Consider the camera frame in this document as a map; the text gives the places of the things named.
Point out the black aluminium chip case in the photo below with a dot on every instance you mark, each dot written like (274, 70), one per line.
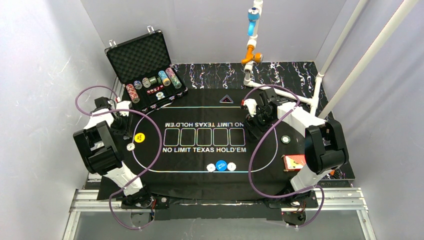
(137, 62)

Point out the white grey poker chip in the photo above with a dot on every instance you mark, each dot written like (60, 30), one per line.
(130, 147)
(231, 166)

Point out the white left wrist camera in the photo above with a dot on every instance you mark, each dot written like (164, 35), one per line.
(124, 106)

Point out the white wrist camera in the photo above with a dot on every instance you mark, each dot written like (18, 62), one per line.
(124, 106)
(251, 106)

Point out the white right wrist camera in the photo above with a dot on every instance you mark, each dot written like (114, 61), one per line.
(251, 106)

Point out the red poker chip stack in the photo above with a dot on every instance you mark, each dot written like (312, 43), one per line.
(132, 92)

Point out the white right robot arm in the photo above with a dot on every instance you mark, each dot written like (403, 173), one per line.
(325, 147)

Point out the white pvc pipe frame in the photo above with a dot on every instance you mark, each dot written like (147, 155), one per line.
(316, 44)

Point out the blue chip stack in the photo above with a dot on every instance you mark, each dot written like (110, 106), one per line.
(164, 78)

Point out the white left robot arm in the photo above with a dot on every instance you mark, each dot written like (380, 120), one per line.
(97, 144)

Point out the yellow big blind button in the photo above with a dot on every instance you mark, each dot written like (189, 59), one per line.
(139, 137)

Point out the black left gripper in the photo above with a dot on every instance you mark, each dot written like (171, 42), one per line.
(120, 122)

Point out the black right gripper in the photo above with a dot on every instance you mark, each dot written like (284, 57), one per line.
(254, 117)

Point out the pink green chip stack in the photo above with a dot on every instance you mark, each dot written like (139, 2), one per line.
(173, 77)

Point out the green poker chip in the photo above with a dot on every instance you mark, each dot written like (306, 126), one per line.
(285, 139)

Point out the red playing card box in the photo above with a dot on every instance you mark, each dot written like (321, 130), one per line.
(293, 162)

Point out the black poker table mat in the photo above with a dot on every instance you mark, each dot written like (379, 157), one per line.
(201, 128)

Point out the blue small blind button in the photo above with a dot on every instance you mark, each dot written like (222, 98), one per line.
(221, 165)

